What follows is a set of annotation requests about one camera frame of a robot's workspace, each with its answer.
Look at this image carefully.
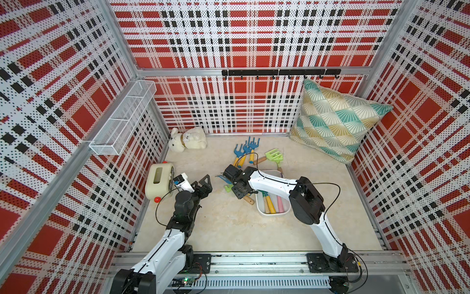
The white plastic storage box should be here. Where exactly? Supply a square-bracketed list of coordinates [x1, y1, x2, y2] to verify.
[255, 170, 296, 217]

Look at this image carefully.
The cream toy radio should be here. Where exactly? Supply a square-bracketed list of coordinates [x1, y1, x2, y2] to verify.
[144, 162, 175, 201]

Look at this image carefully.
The dark green rake wooden handle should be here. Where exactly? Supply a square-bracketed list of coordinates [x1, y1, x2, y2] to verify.
[261, 191, 270, 214]

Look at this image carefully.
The black wall hook rail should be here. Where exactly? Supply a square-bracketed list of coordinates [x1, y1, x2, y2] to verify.
[221, 69, 341, 77]

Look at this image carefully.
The white plush dog toy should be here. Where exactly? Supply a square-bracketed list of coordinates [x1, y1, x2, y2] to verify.
[168, 127, 208, 153]

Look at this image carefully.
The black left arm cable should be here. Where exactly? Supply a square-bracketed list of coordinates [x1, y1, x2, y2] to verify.
[155, 187, 181, 228]

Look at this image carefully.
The purple rake pink handle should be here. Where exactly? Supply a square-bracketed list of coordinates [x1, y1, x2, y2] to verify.
[277, 196, 285, 213]

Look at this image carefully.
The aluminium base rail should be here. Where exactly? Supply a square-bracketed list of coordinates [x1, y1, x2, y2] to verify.
[169, 251, 416, 294]

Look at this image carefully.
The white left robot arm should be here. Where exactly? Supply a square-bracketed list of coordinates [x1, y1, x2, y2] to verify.
[110, 175, 212, 294]

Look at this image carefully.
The teal yellow patterned pillow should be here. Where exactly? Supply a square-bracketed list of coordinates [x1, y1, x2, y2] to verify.
[289, 79, 394, 165]

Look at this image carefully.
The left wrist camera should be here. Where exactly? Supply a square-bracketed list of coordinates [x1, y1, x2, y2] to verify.
[173, 173, 194, 193]

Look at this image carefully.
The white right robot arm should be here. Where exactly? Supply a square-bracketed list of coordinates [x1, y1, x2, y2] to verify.
[223, 165, 348, 263]

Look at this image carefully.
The white wire wall basket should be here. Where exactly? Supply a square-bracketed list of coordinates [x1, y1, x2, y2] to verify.
[89, 80, 156, 156]

